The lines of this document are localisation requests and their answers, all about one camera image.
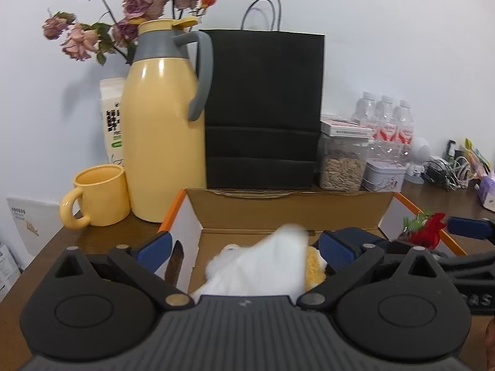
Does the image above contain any purple tissue pack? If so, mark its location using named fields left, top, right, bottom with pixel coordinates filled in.
left=476, top=176, right=495, bottom=212

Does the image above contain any red cardboard box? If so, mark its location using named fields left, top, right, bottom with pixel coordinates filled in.
left=157, top=187, right=470, bottom=298

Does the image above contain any dried pink rose bouquet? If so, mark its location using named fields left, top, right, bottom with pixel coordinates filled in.
left=42, top=0, right=217, bottom=65

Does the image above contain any white robot figurine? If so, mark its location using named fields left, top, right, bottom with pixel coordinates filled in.
left=404, top=136, right=431, bottom=184

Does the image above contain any yellow white plush cat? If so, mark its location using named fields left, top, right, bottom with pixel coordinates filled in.
left=196, top=245, right=326, bottom=297

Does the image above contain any clear seed container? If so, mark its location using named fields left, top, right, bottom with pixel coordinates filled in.
left=319, top=134, right=369, bottom=192

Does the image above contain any yellow ceramic mug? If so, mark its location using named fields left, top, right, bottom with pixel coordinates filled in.
left=60, top=164, right=131, bottom=229

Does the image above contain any white red flat box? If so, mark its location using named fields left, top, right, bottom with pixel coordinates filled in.
left=321, top=115, right=372, bottom=139

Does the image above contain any right water bottle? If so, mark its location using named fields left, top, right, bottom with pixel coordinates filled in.
left=392, top=100, right=415, bottom=163

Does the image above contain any white milk carton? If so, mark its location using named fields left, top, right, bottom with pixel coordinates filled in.
left=100, top=77, right=125, bottom=166

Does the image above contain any red artificial rose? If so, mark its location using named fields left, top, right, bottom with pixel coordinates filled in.
left=398, top=212, right=446, bottom=249

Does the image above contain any small white tin box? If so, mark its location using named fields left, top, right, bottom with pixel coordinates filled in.
left=362, top=159, right=406, bottom=193

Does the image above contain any black paper bag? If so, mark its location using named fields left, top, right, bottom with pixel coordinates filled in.
left=205, top=0, right=325, bottom=190

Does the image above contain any white plastic pouch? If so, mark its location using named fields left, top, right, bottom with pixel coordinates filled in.
left=191, top=224, right=309, bottom=301

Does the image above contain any middle water bottle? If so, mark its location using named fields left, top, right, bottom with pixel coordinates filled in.
left=372, top=95, right=396, bottom=160

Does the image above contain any water bottle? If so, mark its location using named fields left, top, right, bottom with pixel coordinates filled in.
left=392, top=100, right=415, bottom=163
left=372, top=95, right=396, bottom=160
left=351, top=92, right=376, bottom=125

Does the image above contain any dark blue case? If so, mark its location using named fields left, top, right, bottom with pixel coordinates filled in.
left=333, top=227, right=389, bottom=249

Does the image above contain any white board by wall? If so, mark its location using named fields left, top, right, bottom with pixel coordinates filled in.
left=7, top=196, right=63, bottom=256

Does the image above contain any tangled cables pile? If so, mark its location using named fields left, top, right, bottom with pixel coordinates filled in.
left=421, top=156, right=473, bottom=192

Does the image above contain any left water bottle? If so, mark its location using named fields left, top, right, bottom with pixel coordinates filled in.
left=351, top=92, right=376, bottom=125

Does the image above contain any blue white package on floor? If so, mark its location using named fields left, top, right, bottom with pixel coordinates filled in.
left=0, top=243, right=21, bottom=301

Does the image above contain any yellow thermos jug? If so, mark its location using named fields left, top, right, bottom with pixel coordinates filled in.
left=120, top=16, right=213, bottom=223

